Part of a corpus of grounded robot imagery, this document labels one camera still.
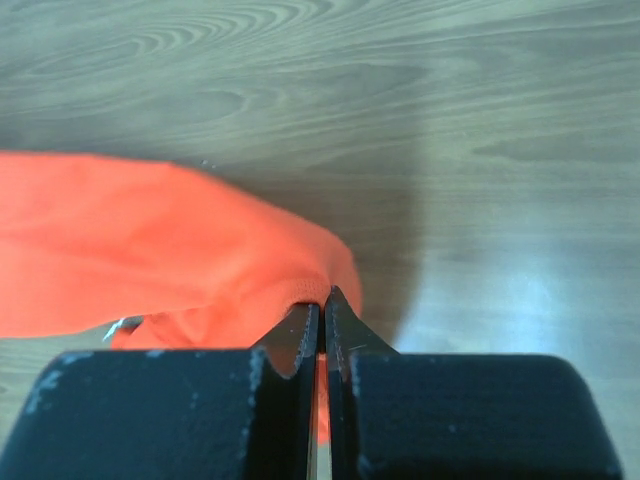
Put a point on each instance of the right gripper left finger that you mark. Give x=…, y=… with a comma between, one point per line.
x=283, y=441

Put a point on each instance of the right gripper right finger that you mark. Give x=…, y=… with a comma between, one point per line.
x=345, y=335

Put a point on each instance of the orange t shirt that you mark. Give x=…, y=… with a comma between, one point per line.
x=166, y=256

